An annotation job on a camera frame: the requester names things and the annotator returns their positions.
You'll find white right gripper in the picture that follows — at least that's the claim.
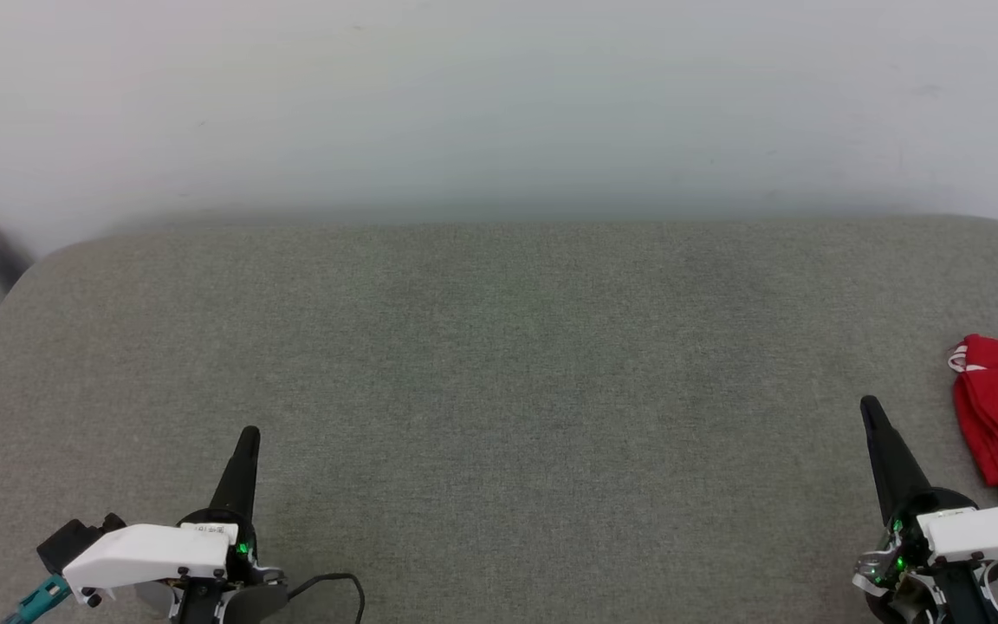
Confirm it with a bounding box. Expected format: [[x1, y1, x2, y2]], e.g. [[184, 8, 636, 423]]
[[852, 395, 998, 601]]

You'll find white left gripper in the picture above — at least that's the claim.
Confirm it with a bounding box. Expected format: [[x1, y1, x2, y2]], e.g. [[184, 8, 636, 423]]
[[62, 425, 285, 606]]

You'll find grey fabric sofa seat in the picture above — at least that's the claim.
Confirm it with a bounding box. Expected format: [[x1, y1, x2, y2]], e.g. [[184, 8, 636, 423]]
[[0, 215, 998, 624]]

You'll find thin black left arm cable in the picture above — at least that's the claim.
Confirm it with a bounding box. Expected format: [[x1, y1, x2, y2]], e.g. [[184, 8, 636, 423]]
[[284, 572, 366, 624]]

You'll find teal left cable connector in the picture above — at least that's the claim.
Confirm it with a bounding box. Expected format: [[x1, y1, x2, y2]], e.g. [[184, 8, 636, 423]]
[[3, 575, 73, 624]]

